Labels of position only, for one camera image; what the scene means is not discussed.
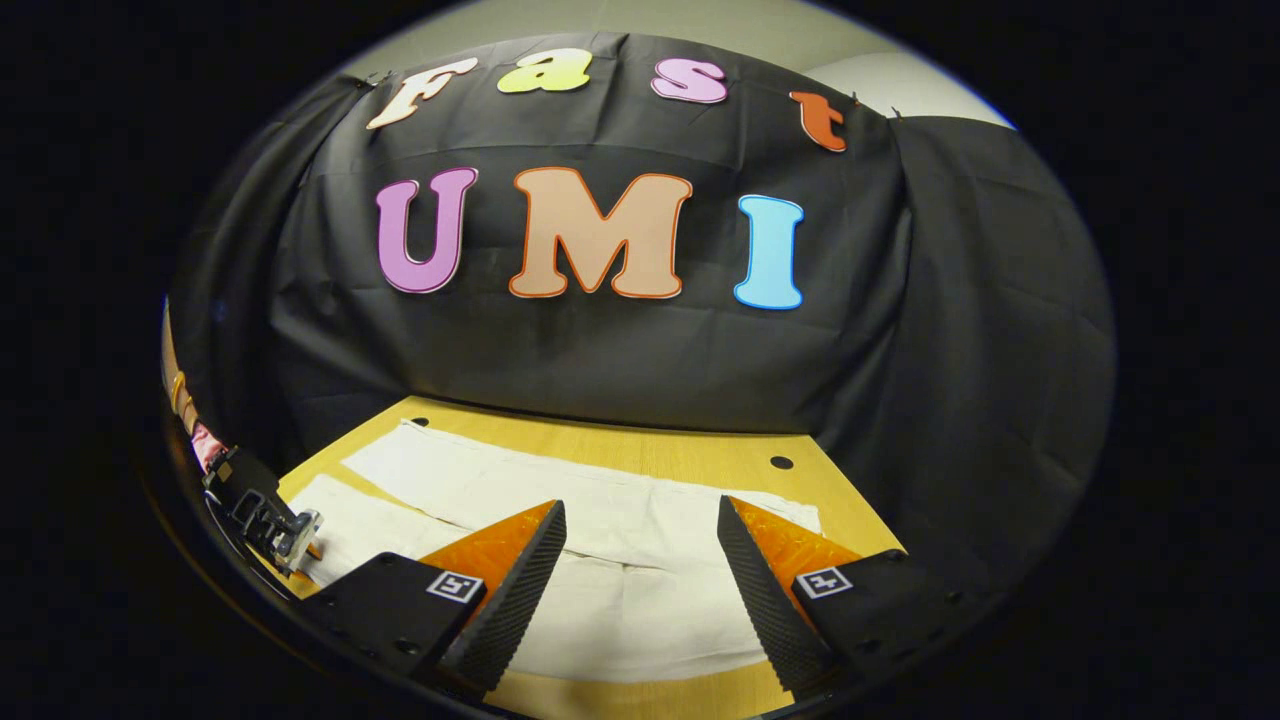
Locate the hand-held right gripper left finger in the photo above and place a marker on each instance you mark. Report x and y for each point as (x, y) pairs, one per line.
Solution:
(520, 600)

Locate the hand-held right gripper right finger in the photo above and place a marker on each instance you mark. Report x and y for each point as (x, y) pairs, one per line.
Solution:
(765, 610)

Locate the white jeans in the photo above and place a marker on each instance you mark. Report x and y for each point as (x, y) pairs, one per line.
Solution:
(620, 590)

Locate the black backdrop cloth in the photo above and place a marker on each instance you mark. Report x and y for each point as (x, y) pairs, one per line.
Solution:
(620, 360)

